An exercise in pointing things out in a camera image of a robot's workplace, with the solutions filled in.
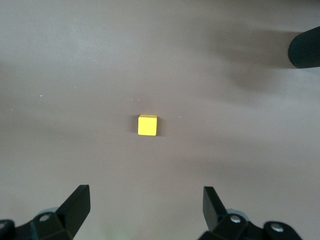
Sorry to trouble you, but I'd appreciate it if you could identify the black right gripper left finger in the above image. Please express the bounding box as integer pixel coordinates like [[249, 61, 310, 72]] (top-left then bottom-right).
[[0, 184, 91, 240]]

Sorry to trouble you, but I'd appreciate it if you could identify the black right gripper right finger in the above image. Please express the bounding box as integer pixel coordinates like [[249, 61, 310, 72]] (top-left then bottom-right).
[[197, 186, 303, 240]]

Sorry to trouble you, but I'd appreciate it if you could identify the yellow cube block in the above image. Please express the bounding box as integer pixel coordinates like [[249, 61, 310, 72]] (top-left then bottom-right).
[[137, 114, 159, 137]]

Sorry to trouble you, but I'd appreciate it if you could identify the brown paper table cover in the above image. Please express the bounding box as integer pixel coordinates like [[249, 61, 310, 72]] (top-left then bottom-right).
[[0, 0, 320, 240]]

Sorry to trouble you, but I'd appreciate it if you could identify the black ribbed cylinder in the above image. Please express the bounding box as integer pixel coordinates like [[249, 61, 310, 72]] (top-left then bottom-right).
[[287, 26, 320, 70]]

